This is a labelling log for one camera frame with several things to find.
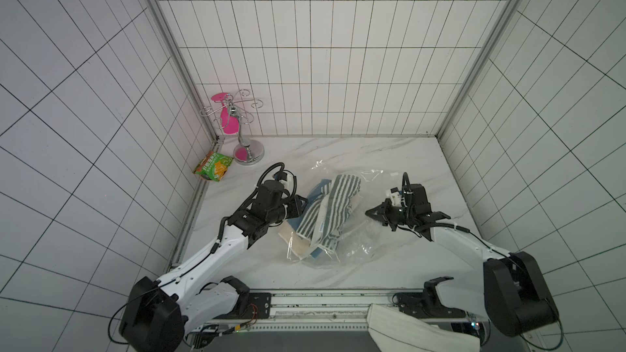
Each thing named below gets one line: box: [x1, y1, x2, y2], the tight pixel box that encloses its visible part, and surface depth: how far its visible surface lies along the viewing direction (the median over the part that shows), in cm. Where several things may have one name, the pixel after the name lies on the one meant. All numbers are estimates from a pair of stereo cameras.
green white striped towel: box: [295, 174, 362, 251], surface depth 83 cm
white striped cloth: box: [365, 303, 481, 352], surface depth 68 cm
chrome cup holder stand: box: [199, 88, 265, 166], surface depth 101 cm
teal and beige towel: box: [278, 179, 332, 260], surface depth 81 cm
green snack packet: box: [193, 152, 234, 182], surface depth 101 cm
